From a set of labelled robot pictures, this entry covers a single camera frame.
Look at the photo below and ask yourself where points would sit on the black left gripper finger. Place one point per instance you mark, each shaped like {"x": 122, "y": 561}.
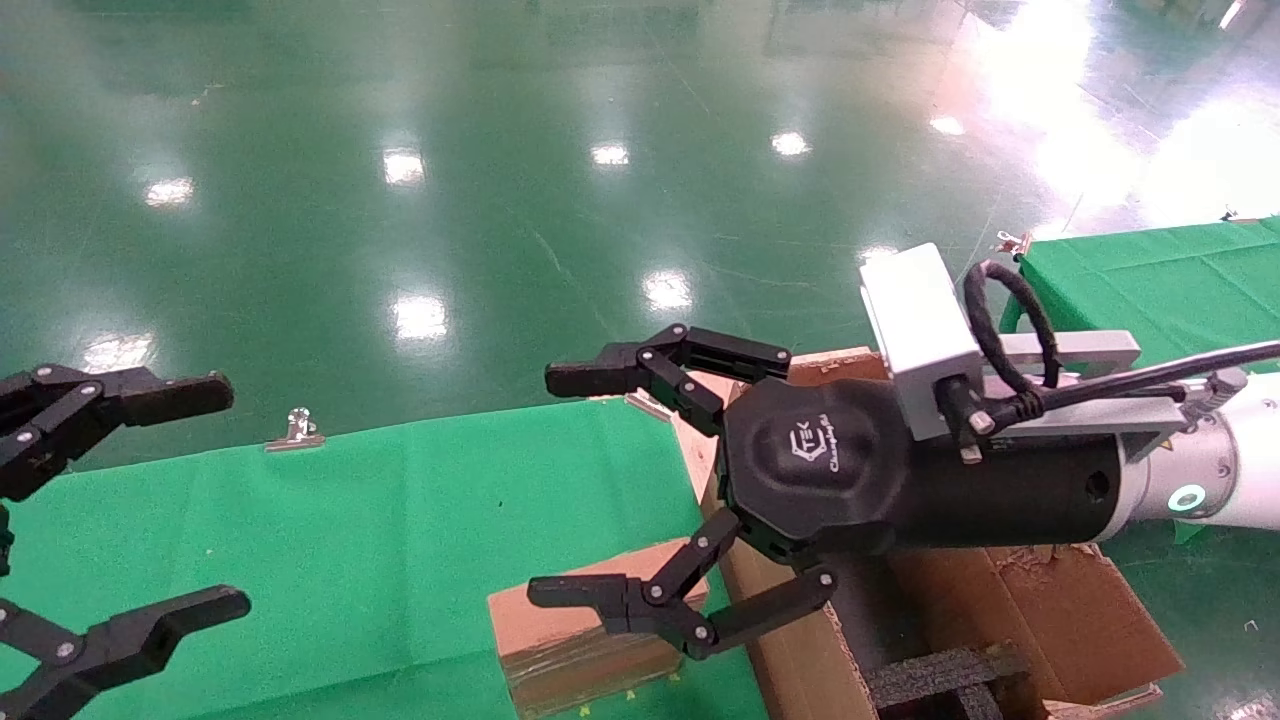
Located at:
{"x": 110, "y": 398}
{"x": 120, "y": 640}

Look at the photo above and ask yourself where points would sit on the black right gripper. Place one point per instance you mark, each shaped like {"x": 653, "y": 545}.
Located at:
{"x": 830, "y": 460}

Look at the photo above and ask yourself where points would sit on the small cardboard box with hole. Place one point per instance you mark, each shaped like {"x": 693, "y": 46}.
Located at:
{"x": 580, "y": 640}

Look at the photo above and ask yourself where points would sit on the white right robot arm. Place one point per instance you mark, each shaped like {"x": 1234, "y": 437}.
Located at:
{"x": 1250, "y": 455}

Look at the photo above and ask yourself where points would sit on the large open cardboard carton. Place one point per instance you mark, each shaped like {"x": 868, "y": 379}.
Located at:
{"x": 1080, "y": 620}

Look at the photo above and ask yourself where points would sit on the large green table cloth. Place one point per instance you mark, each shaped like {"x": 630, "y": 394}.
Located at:
{"x": 350, "y": 550}

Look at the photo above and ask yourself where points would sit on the black foam insert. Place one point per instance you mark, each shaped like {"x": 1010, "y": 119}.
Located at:
{"x": 940, "y": 680}

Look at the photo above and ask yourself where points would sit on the small green table cloth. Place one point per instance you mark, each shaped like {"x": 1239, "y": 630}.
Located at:
{"x": 1150, "y": 280}

